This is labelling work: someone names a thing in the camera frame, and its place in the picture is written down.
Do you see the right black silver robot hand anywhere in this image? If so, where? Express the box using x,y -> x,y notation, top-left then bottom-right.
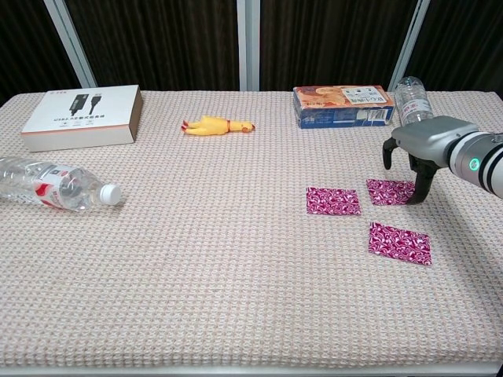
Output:
382,115 -> 479,206

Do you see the magenta patterned cloth square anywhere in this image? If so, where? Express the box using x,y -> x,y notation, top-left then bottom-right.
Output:
365,178 -> 418,207

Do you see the clear water bottle white label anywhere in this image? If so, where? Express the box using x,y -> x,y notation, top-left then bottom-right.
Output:
394,75 -> 435,127

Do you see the orange blue snack box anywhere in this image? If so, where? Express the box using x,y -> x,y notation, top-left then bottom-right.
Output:
292,84 -> 396,130

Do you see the dark corrugated partition panel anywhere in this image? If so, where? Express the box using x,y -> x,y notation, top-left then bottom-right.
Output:
0,0 -> 82,107
64,0 -> 240,92
400,0 -> 503,105
259,0 -> 417,92

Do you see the yellow rubber chicken toy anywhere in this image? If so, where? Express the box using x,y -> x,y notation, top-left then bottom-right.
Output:
180,114 -> 257,138

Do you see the pink waffle tablecloth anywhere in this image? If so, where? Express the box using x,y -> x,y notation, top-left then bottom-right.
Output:
0,90 -> 503,368

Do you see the clear water bottle red label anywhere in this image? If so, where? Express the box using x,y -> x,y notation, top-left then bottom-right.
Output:
0,156 -> 122,214

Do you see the grey aluminium partition post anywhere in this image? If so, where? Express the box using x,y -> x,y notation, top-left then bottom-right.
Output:
42,0 -> 98,90
387,0 -> 432,92
235,0 -> 261,92

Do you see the white usb cable box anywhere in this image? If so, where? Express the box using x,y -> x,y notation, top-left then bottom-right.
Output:
20,84 -> 144,153

